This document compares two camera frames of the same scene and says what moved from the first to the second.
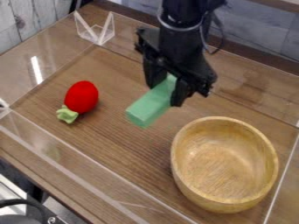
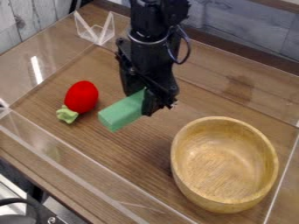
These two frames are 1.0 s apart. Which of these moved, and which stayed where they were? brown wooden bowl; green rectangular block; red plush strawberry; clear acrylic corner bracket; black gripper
Moved: green rectangular block; black gripper
Stayed: brown wooden bowl; clear acrylic corner bracket; red plush strawberry
